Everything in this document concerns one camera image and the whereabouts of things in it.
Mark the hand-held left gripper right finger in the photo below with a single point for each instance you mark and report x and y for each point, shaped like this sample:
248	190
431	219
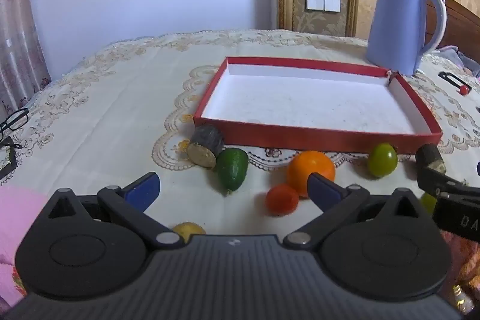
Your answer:
322	190

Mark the pink floral cloth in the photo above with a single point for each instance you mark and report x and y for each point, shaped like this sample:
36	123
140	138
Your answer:
465	267

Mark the red tomato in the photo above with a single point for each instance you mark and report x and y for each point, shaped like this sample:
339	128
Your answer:
282	200

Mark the white wall light switch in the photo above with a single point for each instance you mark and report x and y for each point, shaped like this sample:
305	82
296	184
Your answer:
323	0

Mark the cream lace tablecloth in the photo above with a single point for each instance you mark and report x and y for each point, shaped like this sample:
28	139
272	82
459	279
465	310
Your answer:
112	98

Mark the dark sugarcane piece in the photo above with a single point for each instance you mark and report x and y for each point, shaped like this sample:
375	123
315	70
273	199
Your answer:
429	155
206	143

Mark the red shallow cardboard box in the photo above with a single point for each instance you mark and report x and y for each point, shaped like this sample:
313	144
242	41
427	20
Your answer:
307	106

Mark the green tomato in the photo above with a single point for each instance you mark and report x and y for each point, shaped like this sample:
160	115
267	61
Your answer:
427	203
381	159

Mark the orange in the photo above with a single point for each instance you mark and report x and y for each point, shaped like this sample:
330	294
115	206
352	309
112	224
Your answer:
305	166

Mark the pink patterned curtain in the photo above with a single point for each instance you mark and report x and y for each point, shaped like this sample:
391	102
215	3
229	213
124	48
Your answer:
17	42

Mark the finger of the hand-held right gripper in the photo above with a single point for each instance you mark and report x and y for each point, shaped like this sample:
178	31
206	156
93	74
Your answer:
437	181

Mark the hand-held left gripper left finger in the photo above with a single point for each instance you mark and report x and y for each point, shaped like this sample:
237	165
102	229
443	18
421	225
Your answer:
144	190

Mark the black eyeglasses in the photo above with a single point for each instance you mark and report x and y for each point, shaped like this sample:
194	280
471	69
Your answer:
17	119

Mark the wooden headboard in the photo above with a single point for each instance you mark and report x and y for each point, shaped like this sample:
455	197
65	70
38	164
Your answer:
461	24

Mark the black clip with red ball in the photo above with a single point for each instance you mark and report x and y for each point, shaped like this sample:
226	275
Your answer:
464	89

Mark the blue electric kettle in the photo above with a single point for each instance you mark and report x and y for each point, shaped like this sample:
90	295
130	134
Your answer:
393	24

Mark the black rectangular frame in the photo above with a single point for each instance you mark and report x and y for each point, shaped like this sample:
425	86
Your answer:
14	164

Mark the purple pink bedding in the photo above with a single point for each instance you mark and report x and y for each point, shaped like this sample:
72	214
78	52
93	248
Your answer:
463	59

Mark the yellow-brown longan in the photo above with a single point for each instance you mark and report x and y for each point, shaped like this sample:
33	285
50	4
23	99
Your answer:
187	230

